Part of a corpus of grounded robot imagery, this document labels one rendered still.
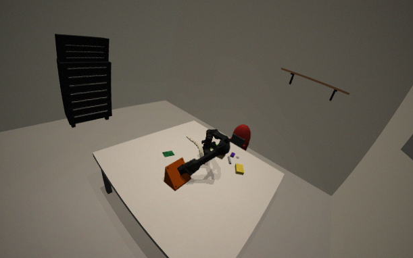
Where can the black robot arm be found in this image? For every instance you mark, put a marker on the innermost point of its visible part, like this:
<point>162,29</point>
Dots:
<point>221,149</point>

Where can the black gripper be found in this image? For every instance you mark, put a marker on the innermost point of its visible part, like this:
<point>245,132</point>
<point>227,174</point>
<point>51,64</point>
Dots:
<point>206,147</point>

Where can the yellow rectangular block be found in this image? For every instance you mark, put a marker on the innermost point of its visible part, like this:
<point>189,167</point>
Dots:
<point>239,169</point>

